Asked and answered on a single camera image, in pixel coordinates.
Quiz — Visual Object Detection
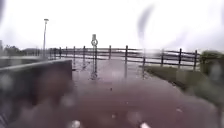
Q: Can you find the round sign on pole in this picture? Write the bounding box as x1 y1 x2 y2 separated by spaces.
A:
90 33 99 80

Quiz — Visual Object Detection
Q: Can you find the wet reddish paved path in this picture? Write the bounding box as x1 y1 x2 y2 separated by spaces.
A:
6 59 224 128

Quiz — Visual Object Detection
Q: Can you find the robot's own part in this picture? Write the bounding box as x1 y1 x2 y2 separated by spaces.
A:
139 121 152 128
70 120 82 128

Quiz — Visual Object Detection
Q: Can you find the tall street lamp pole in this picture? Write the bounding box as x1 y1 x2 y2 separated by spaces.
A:
41 18 50 58

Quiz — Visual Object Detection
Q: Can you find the grass verge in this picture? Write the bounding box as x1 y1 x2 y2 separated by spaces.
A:
143 64 224 107

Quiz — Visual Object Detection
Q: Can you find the green bush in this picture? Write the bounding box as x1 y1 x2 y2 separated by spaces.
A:
199 49 224 76

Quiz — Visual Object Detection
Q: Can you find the dark wooden rail fence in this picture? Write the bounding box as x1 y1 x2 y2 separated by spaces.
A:
33 45 200 72

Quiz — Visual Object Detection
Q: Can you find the low dark concrete wall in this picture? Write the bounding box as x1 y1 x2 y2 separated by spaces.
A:
0 58 74 121

